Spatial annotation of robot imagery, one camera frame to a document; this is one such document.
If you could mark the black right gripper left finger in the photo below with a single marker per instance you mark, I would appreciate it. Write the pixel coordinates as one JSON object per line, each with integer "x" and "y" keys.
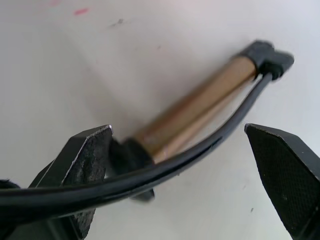
{"x": 82, "y": 160}

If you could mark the gold hand pump black ends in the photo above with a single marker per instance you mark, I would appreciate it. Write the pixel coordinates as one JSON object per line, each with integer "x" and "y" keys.
{"x": 200, "y": 107}

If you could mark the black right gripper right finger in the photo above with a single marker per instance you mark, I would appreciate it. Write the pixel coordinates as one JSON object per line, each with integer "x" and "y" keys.
{"x": 282, "y": 180}

